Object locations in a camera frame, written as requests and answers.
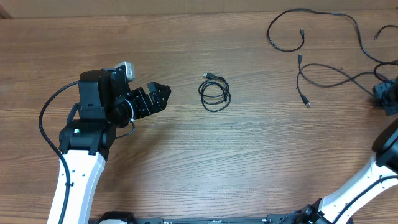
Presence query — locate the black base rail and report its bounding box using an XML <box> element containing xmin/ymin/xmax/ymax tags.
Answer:
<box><xmin>90</xmin><ymin>210</ymin><xmax>307</xmax><ymax>224</ymax></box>

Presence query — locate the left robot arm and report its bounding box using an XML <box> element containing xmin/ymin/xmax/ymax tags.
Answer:
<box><xmin>47</xmin><ymin>62</ymin><xmax>171</xmax><ymax>223</ymax></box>

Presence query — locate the black USB cable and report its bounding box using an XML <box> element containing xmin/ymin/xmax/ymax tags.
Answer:
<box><xmin>295</xmin><ymin>53</ymin><xmax>398</xmax><ymax>108</ymax></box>
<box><xmin>266</xmin><ymin>8</ymin><xmax>398</xmax><ymax>65</ymax></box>
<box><xmin>198</xmin><ymin>72</ymin><xmax>232</xmax><ymax>113</ymax></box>

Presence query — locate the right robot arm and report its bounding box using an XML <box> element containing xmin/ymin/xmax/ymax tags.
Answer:
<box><xmin>292</xmin><ymin>120</ymin><xmax>397</xmax><ymax>223</ymax></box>

